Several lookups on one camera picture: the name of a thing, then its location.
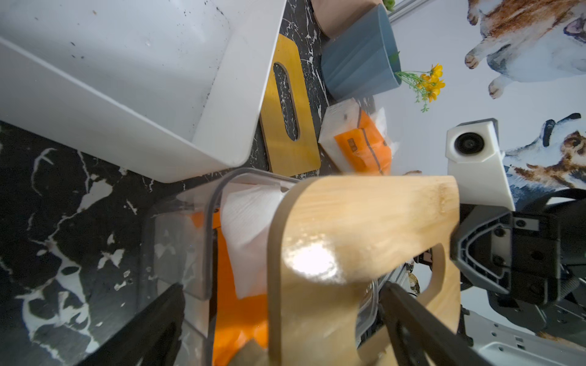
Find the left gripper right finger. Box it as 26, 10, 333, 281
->
379, 283, 489, 365

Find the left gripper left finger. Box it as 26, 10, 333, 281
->
79, 283, 186, 365

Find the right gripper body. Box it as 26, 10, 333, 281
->
450, 188, 585, 306

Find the orange tissue pack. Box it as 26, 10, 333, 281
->
318, 99, 398, 175
189, 182, 289, 366

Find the clear plastic tissue box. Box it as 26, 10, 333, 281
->
136, 167, 381, 366

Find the light wooden slotted lid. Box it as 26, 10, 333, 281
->
267, 175, 460, 365

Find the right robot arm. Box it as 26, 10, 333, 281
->
450, 188, 585, 346

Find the white rectangular tissue box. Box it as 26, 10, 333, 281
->
1, 0, 285, 183

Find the yellow artificial flower sprig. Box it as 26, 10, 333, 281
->
395, 64, 446, 113

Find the yellow wooden slotted lid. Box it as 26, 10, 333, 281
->
260, 34, 321, 177

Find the blue-grey plant pot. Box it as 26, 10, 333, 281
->
321, 5, 401, 102

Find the pink plant pot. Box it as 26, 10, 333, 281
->
311, 0, 389, 39

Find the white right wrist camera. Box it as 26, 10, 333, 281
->
446, 118, 515, 211

